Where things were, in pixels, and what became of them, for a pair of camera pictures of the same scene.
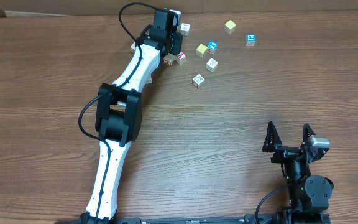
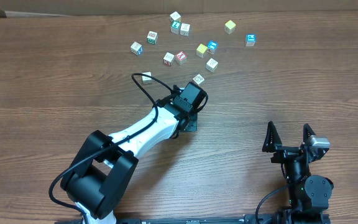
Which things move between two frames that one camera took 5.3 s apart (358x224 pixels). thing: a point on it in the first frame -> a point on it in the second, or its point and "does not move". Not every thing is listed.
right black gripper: [289, 150] does not move
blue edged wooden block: [133, 47] does not move
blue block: [212, 46] does not move
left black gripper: [177, 42] -> [191, 126]
